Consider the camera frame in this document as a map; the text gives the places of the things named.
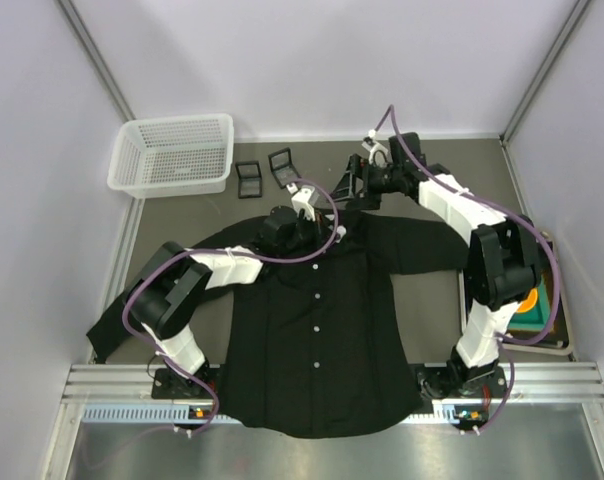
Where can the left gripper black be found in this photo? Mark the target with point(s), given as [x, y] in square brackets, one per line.
[314, 226]

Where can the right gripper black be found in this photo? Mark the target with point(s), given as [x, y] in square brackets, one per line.
[357, 176]

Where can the black button shirt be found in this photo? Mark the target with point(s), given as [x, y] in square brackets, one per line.
[314, 349]

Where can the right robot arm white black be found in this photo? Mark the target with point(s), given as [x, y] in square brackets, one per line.
[503, 266]

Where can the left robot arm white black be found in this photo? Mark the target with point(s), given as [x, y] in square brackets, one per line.
[176, 280]

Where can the black box gold brooch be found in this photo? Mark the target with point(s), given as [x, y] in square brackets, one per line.
[282, 167]

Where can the black box blue brooch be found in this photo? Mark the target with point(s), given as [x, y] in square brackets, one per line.
[250, 181]

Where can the white perforated plastic basket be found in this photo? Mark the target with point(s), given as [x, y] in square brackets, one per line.
[172, 156]

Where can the orange bowl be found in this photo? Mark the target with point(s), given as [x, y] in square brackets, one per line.
[529, 302]

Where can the green black mat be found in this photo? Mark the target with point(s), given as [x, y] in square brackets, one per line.
[535, 320]

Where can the metal tray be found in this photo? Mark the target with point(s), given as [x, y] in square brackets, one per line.
[558, 341]

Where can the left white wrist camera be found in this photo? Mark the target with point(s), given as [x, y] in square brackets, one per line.
[302, 200]

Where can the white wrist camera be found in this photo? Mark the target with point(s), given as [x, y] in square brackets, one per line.
[302, 200]
[377, 152]

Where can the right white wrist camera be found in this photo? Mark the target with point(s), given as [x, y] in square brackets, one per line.
[377, 152]

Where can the grey slotted cable duct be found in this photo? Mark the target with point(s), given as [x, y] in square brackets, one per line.
[192, 415]

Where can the aluminium rail frame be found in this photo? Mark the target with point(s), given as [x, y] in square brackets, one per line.
[548, 425]

